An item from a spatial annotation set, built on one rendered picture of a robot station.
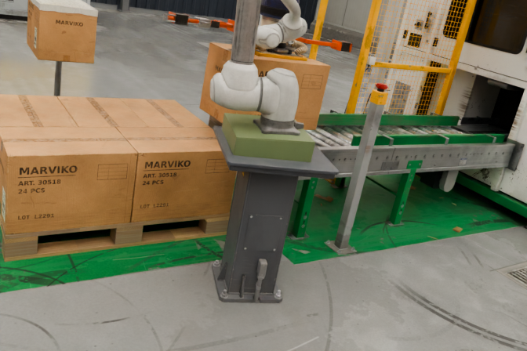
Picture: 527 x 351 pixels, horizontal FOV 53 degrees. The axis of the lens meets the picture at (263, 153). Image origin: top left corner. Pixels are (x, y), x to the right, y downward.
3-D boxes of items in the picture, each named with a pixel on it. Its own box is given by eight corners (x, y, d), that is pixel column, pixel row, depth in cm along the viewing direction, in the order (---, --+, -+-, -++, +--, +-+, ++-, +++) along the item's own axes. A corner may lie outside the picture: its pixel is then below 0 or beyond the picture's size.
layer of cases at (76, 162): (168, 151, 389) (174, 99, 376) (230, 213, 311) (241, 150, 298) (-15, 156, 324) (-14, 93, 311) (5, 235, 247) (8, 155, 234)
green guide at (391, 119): (448, 121, 467) (450, 112, 464) (457, 125, 459) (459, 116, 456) (303, 120, 381) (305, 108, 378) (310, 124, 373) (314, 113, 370)
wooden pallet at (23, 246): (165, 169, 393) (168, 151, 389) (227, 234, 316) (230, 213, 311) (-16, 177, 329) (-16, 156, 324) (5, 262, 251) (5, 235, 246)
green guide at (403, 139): (499, 142, 425) (503, 132, 422) (510, 147, 417) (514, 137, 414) (350, 146, 339) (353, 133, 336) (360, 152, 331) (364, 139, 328)
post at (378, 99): (340, 244, 331) (380, 89, 299) (347, 249, 326) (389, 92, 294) (332, 244, 328) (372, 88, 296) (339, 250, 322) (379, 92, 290)
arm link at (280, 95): (299, 123, 235) (307, 75, 228) (259, 120, 232) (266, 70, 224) (290, 113, 250) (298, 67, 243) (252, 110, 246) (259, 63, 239)
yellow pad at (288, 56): (297, 57, 315) (299, 49, 314) (307, 61, 308) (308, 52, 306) (248, 52, 297) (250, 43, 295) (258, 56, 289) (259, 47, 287)
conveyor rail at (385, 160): (502, 164, 424) (510, 142, 417) (507, 167, 420) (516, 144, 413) (259, 179, 299) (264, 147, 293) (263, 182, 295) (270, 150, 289)
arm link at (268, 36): (251, 47, 271) (273, 41, 276) (267, 54, 259) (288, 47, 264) (248, 27, 266) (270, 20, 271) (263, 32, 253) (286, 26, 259)
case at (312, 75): (278, 110, 352) (291, 51, 339) (315, 130, 322) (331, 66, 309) (198, 108, 317) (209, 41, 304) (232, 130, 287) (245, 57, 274)
